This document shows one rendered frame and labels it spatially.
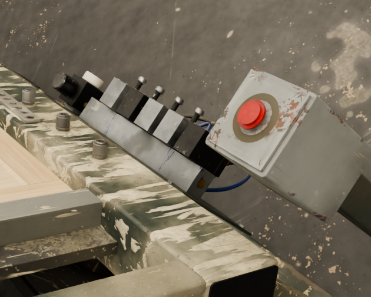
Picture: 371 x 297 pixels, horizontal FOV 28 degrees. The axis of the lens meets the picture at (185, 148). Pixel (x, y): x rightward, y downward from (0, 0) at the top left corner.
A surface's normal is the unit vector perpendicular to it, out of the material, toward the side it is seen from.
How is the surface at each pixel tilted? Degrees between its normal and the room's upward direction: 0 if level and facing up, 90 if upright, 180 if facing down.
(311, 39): 0
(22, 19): 0
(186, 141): 0
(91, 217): 90
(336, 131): 90
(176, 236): 57
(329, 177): 90
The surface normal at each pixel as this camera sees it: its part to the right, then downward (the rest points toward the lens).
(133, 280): 0.13, -0.92
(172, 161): -0.60, -0.41
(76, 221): 0.58, 0.36
